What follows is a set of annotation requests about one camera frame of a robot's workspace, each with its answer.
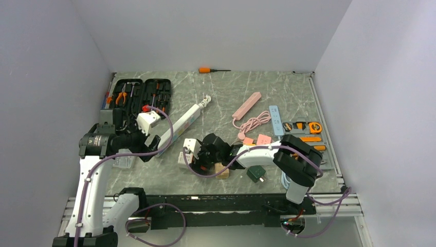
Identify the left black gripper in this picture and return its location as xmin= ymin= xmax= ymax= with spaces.
xmin=116 ymin=114 xmax=160 ymax=161

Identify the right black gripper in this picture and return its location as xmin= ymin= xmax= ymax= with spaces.
xmin=189 ymin=142 xmax=223 ymax=177

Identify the wooden beige cube adapter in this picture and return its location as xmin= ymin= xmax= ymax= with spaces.
xmin=214 ymin=163 xmax=230 ymax=180

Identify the clear plastic screw box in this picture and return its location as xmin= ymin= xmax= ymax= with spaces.
xmin=113 ymin=156 xmax=135 ymax=169

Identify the small pink charger plug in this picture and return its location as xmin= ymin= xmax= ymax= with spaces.
xmin=242 ymin=137 xmax=254 ymax=146

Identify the white cube adapter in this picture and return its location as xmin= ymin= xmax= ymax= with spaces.
xmin=177 ymin=152 xmax=194 ymax=169

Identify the white power strip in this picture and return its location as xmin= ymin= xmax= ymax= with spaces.
xmin=158 ymin=95 xmax=211 ymax=150

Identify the black tool case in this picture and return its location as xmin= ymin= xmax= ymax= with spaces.
xmin=106 ymin=78 xmax=172 ymax=115

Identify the dark green cube adapter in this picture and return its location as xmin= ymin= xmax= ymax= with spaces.
xmin=246 ymin=166 xmax=266 ymax=183

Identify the pink cube socket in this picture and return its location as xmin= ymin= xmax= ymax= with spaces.
xmin=256 ymin=134 xmax=272 ymax=146

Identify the pink power strip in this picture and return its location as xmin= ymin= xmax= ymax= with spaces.
xmin=232 ymin=92 xmax=262 ymax=121

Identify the light blue power strip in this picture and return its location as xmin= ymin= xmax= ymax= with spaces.
xmin=269 ymin=105 xmax=284 ymax=138

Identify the light blue cable with plug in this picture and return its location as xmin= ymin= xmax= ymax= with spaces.
xmin=280 ymin=170 xmax=291 ymax=190

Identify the grey tool case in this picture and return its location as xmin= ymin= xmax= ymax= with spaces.
xmin=282 ymin=118 xmax=335 ymax=170

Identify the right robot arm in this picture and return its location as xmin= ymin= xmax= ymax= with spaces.
xmin=181 ymin=133 xmax=323 ymax=214

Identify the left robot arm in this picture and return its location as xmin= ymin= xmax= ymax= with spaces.
xmin=52 ymin=109 xmax=161 ymax=246

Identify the black base bar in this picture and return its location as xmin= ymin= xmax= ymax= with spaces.
xmin=132 ymin=193 xmax=316 ymax=230

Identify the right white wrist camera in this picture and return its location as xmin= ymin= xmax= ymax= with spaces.
xmin=183 ymin=138 xmax=201 ymax=159

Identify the orange handled screwdriver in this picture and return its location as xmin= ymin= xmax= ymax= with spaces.
xmin=198 ymin=67 xmax=231 ymax=74

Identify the aluminium rail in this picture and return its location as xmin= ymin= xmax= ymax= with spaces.
xmin=62 ymin=194 xmax=364 ymax=222

